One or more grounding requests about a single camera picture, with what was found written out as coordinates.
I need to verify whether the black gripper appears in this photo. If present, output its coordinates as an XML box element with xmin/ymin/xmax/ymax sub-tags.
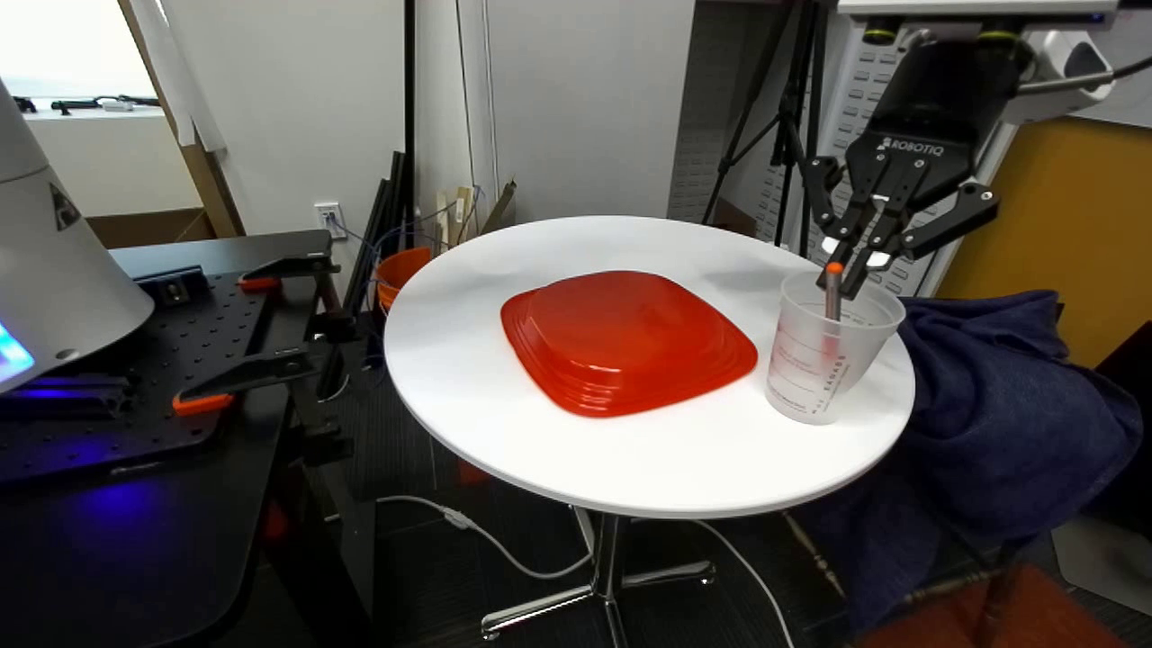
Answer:
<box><xmin>807</xmin><ymin>39</ymin><xmax>1002</xmax><ymax>298</ymax></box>

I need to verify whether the orange capped grey marker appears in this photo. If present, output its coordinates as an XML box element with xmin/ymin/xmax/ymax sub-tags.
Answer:
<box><xmin>820</xmin><ymin>257</ymin><xmax>842</xmax><ymax>319</ymax></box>

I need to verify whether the white robot base cone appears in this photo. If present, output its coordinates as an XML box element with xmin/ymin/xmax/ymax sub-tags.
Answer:
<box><xmin>0</xmin><ymin>81</ymin><xmax>154</xmax><ymax>393</ymax></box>

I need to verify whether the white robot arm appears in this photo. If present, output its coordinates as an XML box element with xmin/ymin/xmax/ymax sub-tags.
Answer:
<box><xmin>802</xmin><ymin>0</ymin><xmax>1148</xmax><ymax>303</ymax></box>

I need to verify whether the clear plastic measuring cup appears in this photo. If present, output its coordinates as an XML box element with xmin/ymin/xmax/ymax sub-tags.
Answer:
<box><xmin>767</xmin><ymin>269</ymin><xmax>906</xmax><ymax>423</ymax></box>

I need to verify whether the black tripod stand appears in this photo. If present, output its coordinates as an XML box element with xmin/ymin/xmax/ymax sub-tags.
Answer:
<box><xmin>701</xmin><ymin>0</ymin><xmax>832</xmax><ymax>224</ymax></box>

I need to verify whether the white perforated panel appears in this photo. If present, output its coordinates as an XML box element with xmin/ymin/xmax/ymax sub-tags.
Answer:
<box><xmin>802</xmin><ymin>0</ymin><xmax>1038</xmax><ymax>298</ymax></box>

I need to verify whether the red square plate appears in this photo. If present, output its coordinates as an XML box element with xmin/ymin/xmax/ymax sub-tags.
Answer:
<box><xmin>500</xmin><ymin>269</ymin><xmax>759</xmax><ymax>417</ymax></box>

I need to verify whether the dark blue cloth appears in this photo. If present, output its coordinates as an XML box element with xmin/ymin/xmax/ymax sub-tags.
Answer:
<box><xmin>800</xmin><ymin>292</ymin><xmax>1145</xmax><ymax>629</ymax></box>

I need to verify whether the round white table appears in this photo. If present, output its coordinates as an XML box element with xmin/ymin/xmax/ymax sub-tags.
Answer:
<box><xmin>387</xmin><ymin>217</ymin><xmax>915</xmax><ymax>639</ymax></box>

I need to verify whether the orange bucket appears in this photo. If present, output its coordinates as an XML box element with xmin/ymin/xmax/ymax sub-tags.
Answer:
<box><xmin>374</xmin><ymin>243</ymin><xmax>431</xmax><ymax>310</ymax></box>

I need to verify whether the black perforated work bench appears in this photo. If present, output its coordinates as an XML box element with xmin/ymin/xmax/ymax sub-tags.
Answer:
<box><xmin>0</xmin><ymin>231</ymin><xmax>365</xmax><ymax>648</ymax></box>

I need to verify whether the white floor cable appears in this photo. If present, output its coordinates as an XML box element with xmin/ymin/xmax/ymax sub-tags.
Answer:
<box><xmin>374</xmin><ymin>488</ymin><xmax>602</xmax><ymax>585</ymax></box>

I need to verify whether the orange handled black clamp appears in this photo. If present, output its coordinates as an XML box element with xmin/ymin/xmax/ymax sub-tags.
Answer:
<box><xmin>171</xmin><ymin>347</ymin><xmax>314</xmax><ymax>417</ymax></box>

